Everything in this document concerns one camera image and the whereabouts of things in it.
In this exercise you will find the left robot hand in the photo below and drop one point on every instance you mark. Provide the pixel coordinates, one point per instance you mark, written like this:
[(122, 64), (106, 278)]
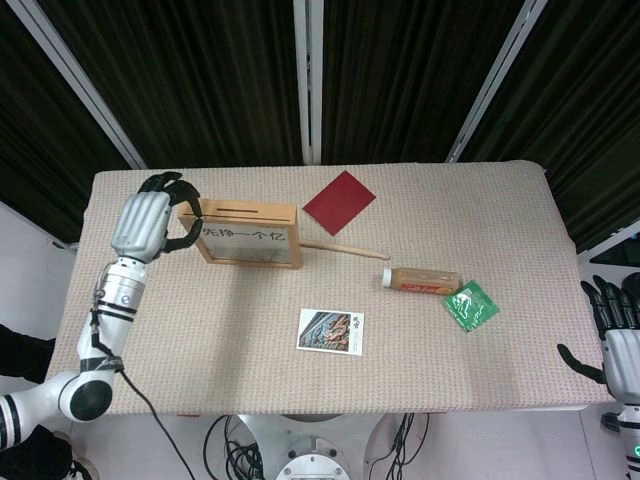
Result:
[(140, 225)]

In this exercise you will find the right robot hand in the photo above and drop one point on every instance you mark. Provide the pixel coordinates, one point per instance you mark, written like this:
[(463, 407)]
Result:
[(622, 360)]

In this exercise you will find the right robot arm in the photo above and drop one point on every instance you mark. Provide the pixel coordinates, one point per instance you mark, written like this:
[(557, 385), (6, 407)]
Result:
[(630, 435)]

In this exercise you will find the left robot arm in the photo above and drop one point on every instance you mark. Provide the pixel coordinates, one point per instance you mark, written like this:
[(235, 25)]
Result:
[(112, 310)]

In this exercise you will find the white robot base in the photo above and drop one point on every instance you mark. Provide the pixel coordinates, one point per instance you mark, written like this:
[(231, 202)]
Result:
[(310, 450)]

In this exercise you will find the wooden frame coin box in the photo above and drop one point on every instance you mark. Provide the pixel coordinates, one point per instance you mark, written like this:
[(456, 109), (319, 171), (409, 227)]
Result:
[(250, 212)]

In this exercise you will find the black bag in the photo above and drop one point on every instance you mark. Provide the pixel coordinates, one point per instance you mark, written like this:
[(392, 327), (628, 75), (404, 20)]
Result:
[(620, 255)]

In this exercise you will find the black curtain panel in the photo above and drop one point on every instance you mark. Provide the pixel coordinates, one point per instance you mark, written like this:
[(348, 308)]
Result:
[(580, 100), (35, 125), (410, 75), (190, 75)]

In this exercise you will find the beige woven tablecloth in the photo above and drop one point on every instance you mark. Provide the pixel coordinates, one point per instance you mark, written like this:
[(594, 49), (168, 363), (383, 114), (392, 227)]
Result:
[(250, 325)]

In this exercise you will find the green foil packet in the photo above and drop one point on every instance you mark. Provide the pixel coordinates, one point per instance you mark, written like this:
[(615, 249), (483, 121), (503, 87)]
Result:
[(470, 306)]

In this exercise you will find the black clothed leg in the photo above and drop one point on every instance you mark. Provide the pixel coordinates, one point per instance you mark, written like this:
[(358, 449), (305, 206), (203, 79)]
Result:
[(25, 355)]

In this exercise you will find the red paper envelope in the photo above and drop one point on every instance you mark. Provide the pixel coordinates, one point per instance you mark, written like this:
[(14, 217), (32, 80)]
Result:
[(340, 202)]

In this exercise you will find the wooden stick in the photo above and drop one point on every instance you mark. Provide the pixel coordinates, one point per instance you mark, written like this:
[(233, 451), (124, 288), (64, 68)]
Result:
[(350, 249)]

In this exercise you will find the brown juice bottle red label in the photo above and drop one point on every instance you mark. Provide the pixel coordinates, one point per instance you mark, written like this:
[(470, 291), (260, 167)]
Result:
[(425, 281)]

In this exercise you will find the dragon picture postcard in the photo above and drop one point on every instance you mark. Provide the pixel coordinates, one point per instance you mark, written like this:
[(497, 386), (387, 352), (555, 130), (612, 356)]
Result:
[(330, 331)]

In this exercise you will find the white frame post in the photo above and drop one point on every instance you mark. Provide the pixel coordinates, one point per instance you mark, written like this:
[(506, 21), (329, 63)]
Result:
[(80, 80), (307, 75), (500, 75)]

